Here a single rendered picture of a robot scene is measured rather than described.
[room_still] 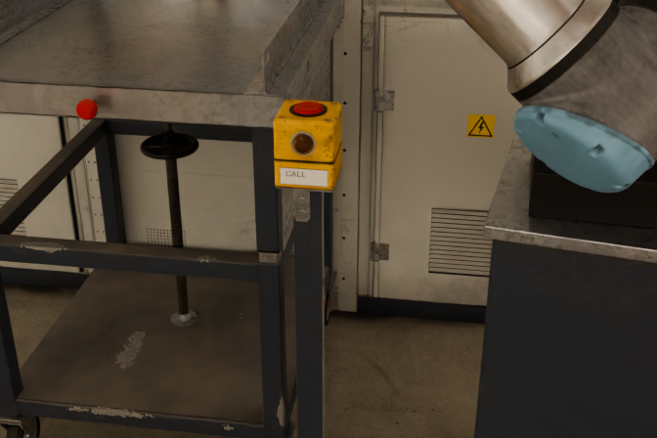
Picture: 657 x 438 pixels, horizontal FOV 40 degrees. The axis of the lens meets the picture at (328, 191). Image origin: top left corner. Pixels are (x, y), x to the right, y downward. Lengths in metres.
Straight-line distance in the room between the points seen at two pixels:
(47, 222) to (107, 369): 0.63
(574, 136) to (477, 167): 1.16
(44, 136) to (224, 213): 0.48
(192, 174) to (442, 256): 0.65
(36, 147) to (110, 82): 0.91
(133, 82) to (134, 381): 0.69
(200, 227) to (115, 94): 0.92
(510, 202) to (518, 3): 0.39
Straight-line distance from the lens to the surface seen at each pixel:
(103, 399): 1.88
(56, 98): 1.52
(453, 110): 2.08
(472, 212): 2.19
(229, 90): 1.43
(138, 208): 2.37
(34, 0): 1.93
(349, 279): 2.33
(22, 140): 2.39
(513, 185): 1.35
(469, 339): 2.31
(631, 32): 1.03
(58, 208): 2.43
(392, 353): 2.24
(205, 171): 2.26
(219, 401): 1.83
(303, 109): 1.18
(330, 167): 1.17
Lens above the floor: 1.33
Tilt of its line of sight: 26 degrees down
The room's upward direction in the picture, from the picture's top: straight up
